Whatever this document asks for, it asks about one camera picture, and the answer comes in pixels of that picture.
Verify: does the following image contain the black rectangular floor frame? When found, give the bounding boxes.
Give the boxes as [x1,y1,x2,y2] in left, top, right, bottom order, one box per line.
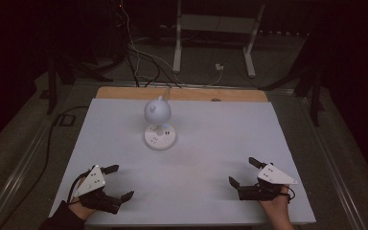
[57,113,77,127]

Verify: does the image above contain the grey metal stand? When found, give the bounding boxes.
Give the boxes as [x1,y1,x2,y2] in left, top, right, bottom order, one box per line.
[172,0,266,79]

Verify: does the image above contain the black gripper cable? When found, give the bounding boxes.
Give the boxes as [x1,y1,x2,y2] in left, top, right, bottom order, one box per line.
[281,186,297,204]
[66,171,92,205]

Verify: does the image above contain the person's left hand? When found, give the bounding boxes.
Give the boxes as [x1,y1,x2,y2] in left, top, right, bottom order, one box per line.
[67,177,97,222]

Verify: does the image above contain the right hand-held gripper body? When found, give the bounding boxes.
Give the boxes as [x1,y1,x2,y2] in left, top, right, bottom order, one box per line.
[237,163,300,202]

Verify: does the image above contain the black cable bundle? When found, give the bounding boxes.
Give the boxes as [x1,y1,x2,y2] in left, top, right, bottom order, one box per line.
[124,44,182,89]

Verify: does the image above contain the person's right hand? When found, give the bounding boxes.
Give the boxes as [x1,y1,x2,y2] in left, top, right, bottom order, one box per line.
[259,185,291,222]

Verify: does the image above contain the white table mat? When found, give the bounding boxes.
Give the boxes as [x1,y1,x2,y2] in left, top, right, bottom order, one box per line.
[48,97,317,227]

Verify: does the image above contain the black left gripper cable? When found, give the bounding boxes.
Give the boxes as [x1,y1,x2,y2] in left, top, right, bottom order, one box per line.
[66,171,92,205]

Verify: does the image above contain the long black floor cable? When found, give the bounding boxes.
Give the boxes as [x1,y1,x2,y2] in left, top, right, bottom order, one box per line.
[0,105,90,230]

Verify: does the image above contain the black stand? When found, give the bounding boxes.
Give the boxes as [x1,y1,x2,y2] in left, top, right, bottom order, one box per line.
[46,54,114,116]
[258,34,326,127]

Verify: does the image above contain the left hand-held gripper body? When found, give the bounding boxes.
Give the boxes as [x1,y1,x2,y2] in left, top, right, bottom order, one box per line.
[72,164,125,216]

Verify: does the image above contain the metal floor rail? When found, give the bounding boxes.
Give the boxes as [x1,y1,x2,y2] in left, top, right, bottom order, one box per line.
[296,95,365,230]
[0,121,58,230]

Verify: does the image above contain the white adapter cable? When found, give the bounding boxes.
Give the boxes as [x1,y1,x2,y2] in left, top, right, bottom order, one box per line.
[185,68,223,88]

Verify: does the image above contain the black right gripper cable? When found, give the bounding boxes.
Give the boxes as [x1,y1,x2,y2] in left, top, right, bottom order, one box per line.
[281,186,297,204]

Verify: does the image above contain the white round lamp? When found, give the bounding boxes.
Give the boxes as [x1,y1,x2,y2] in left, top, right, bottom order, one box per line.
[143,95,173,127]

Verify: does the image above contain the white power strip cable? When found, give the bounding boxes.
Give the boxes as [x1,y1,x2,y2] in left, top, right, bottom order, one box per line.
[163,86,173,104]

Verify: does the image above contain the white round power strip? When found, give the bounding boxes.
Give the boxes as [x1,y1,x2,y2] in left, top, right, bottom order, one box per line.
[144,123,177,151]

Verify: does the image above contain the long white cable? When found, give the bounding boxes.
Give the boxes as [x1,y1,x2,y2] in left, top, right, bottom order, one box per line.
[120,0,181,85]

